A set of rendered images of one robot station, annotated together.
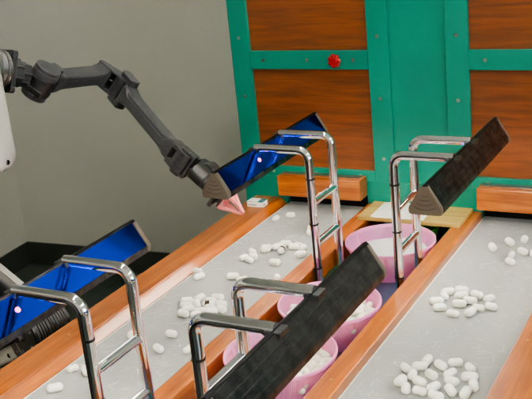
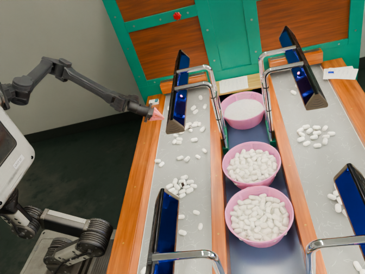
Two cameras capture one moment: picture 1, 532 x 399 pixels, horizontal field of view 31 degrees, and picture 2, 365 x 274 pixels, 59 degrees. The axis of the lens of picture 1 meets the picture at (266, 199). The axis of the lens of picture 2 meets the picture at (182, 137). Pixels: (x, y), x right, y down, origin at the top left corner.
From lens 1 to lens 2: 1.32 m
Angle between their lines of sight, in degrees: 24
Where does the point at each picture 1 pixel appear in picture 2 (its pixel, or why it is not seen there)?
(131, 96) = (71, 73)
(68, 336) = (124, 245)
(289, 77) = (151, 31)
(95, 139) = not seen: hidden behind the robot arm
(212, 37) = (74, 13)
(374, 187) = not seen: hidden behind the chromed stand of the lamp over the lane
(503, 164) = (277, 45)
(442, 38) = not seen: outside the picture
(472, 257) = (288, 101)
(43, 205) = (17, 119)
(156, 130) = (97, 89)
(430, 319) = (307, 153)
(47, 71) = (24, 85)
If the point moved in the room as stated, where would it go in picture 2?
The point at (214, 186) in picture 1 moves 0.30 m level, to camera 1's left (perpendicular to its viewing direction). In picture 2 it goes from (174, 127) to (107, 162)
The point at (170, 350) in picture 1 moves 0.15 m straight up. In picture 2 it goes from (188, 229) to (179, 207)
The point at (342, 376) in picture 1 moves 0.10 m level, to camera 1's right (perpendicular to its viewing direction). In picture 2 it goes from (309, 219) to (329, 206)
